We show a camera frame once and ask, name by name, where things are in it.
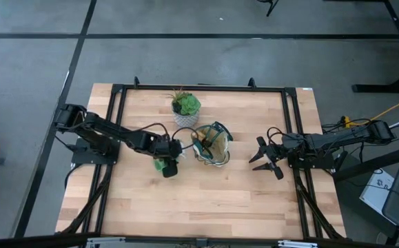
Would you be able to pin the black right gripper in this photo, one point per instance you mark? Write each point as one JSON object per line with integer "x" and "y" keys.
{"x": 277, "y": 151}

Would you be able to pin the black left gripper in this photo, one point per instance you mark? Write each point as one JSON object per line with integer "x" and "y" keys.
{"x": 166, "y": 149}

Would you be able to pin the beige gardening bag green trim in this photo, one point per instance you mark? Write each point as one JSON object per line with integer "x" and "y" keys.
{"x": 213, "y": 146}

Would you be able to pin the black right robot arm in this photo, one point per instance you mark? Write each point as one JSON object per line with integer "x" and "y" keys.
{"x": 340, "y": 139}

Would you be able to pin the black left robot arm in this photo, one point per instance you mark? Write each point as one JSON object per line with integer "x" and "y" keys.
{"x": 109, "y": 132}

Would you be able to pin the potted succulent white patterned pot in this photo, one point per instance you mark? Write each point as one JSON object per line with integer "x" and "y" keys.
{"x": 186, "y": 106}

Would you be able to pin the white cardboard box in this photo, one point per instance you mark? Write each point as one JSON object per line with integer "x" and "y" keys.
{"x": 378, "y": 191}

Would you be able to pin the black floor stand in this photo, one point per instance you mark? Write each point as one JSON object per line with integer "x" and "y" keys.
{"x": 271, "y": 7}

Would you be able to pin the black camera rig bar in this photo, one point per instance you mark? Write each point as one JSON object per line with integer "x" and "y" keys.
{"x": 199, "y": 241}

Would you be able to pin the black metal table frame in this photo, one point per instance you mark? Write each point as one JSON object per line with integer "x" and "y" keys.
{"x": 202, "y": 87}

